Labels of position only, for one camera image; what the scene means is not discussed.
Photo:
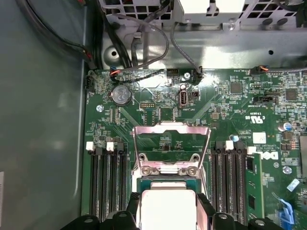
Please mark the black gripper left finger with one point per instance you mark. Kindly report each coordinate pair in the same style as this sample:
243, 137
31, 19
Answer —
120, 220

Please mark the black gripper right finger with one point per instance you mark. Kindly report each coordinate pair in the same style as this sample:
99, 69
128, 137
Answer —
223, 222

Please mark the metal locking lever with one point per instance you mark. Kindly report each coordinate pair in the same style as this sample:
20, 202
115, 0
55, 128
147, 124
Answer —
204, 178

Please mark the silver CPU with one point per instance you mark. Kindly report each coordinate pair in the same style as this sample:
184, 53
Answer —
168, 210

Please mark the blue slot clip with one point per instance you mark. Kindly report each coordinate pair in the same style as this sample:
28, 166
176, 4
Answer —
286, 210

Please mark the CPU socket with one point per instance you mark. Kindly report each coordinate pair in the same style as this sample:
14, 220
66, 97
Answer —
182, 171

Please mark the green RAM stick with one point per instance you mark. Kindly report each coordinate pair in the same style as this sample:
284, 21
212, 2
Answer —
254, 187

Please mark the silver chipset heatsink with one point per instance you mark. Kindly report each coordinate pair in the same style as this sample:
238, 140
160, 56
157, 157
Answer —
303, 155

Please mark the silver capacitor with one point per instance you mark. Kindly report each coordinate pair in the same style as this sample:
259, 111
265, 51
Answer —
285, 127

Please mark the green motherboard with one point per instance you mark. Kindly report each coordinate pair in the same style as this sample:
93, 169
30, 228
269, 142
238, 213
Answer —
216, 100

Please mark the coin cell battery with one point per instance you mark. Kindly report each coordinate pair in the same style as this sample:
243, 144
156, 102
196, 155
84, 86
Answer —
121, 95

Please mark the silver internal USB port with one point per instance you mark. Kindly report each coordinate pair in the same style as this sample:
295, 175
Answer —
183, 97

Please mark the black PC case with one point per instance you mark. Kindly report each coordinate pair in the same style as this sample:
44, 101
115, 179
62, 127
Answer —
36, 95

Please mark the perforated metal drive cage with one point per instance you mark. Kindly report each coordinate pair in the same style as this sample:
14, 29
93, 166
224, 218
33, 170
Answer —
134, 10

